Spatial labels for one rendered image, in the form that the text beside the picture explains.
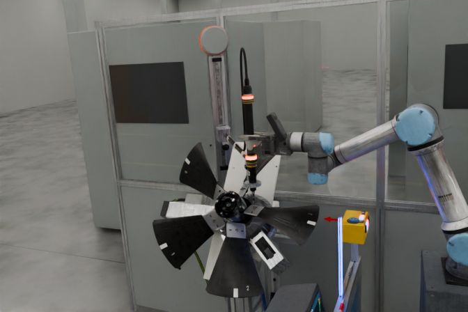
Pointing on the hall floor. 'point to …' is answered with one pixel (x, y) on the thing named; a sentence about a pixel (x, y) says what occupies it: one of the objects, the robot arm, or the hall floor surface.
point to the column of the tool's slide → (219, 124)
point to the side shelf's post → (275, 281)
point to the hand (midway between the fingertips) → (243, 134)
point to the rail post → (359, 295)
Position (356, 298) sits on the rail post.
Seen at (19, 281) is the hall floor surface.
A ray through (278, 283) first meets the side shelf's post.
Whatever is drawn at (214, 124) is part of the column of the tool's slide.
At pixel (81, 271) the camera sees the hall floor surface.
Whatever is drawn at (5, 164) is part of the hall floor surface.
